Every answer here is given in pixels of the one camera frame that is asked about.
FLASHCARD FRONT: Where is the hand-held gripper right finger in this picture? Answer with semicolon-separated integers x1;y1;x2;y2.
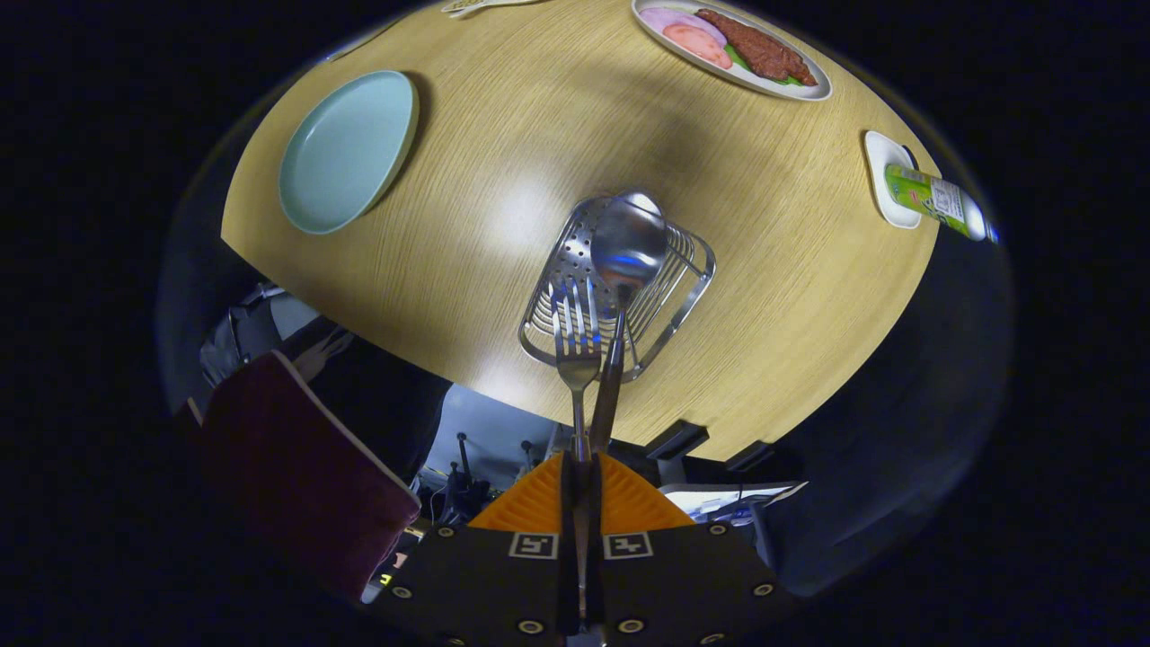
588;452;799;647

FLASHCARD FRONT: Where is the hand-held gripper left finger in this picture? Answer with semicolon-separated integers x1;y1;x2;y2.
367;452;576;647

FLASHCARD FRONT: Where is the metal fork dark handle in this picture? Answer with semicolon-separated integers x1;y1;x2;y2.
548;277;605;630

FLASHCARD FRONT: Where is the metal spoon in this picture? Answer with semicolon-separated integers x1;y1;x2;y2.
588;191;670;455

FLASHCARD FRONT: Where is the white side table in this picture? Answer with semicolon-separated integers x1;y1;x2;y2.
660;481;809;528

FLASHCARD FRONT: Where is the black table clamp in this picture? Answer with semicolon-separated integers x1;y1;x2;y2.
645;420;711;461
723;440;775;473

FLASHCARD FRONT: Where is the maroon cushioned chair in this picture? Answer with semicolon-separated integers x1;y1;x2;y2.
175;350;423;603

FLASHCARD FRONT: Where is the grey bag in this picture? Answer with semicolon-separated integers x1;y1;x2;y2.
199;283;315;387

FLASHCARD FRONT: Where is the light teal plate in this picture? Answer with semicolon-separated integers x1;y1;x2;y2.
278;70;420;236

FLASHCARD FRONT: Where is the small white coaster dish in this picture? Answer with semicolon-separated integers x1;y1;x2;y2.
863;130;924;230

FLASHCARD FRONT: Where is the green label drink bottle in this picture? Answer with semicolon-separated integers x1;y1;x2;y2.
885;164;1000;244

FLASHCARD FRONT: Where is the round beige food plate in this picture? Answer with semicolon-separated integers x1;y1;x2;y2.
631;0;834;102

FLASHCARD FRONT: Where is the green lettuce leaf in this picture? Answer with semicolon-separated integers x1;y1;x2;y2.
723;43;801;87

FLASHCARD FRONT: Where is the salmon pink ham slice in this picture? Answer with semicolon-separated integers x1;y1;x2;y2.
663;24;733;70

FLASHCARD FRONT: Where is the brown steak piece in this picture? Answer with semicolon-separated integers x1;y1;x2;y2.
696;9;818;86

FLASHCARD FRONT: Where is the pale pink ham slice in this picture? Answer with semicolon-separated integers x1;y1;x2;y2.
640;7;727;46

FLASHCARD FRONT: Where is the white divided bean dish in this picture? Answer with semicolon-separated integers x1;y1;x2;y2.
440;0;540;19

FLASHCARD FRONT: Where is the metal wire cutlery basket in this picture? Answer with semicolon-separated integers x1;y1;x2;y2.
518;193;718;385

